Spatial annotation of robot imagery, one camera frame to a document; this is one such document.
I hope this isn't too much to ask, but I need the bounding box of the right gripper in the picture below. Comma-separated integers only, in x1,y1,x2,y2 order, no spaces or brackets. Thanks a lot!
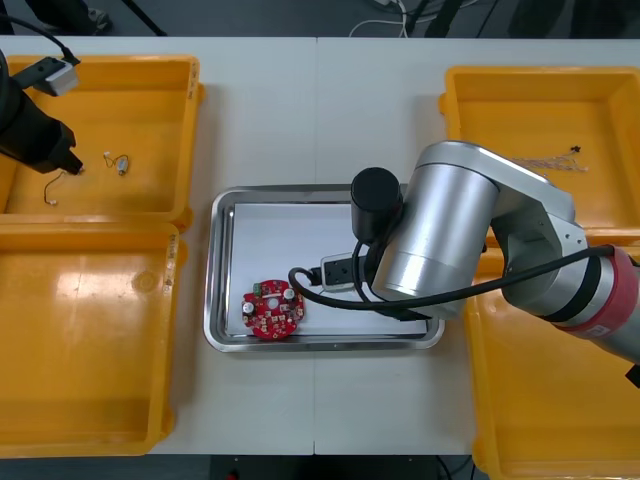
378,304,432,322

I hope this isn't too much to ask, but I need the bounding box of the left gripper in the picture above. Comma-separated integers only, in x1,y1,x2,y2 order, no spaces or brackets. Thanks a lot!
0,92,85,176

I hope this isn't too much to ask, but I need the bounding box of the small metal solenoid with cable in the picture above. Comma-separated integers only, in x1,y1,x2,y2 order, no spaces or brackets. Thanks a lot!
102,151,132,178
43,167,86,207

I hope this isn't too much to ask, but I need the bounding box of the blue-white twisted wire harness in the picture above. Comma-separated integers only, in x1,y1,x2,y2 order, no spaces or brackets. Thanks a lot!
513,144,591,174

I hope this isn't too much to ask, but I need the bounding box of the yellow-orange plastic bin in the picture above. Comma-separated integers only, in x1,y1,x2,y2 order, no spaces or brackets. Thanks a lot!
0,54,206,227
0,222,189,444
462,239,640,480
438,66,640,249

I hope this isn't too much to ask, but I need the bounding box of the round red circuit board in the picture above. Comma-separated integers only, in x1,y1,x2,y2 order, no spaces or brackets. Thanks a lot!
240,278,307,342

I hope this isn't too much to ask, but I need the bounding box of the person's foot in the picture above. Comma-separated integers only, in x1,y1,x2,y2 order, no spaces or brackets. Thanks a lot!
39,0,114,29

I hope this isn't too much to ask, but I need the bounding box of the white sheet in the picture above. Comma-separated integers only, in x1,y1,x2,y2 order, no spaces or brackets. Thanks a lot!
227,202,431,337

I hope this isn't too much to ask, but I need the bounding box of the black stand leg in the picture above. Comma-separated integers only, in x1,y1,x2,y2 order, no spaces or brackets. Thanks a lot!
119,0,169,37

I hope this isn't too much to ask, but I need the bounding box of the steel tray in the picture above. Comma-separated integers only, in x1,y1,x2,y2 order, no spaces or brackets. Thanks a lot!
202,184,446,352

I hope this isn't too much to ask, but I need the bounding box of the black stand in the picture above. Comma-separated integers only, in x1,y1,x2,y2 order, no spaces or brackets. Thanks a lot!
414,0,482,39

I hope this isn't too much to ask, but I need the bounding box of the white floor cable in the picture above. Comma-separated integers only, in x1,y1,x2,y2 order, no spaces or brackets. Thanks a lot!
348,13,412,39

